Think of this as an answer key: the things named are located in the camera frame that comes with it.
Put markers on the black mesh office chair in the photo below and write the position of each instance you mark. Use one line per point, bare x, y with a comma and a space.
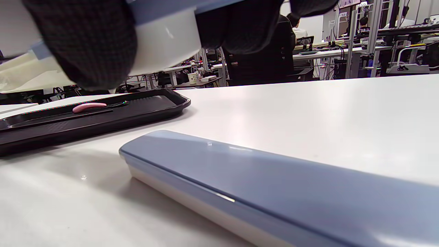
257, 65

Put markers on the white paper cup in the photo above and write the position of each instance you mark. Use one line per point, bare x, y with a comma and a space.
193, 78

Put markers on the black plastic tray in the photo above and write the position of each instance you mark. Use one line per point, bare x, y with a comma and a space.
103, 127

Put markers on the blue sliding lunch box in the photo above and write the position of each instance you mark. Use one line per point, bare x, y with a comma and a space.
274, 185
164, 41

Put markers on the white flat box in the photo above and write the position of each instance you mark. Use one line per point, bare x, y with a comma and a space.
208, 78

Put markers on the brown side table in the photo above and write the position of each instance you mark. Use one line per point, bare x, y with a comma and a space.
205, 83

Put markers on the person's right hand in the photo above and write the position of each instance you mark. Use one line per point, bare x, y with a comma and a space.
85, 41

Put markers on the white tubular stool frame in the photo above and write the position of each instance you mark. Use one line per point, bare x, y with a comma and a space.
408, 68

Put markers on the group of white frame posts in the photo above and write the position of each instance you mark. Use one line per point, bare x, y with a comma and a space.
374, 34

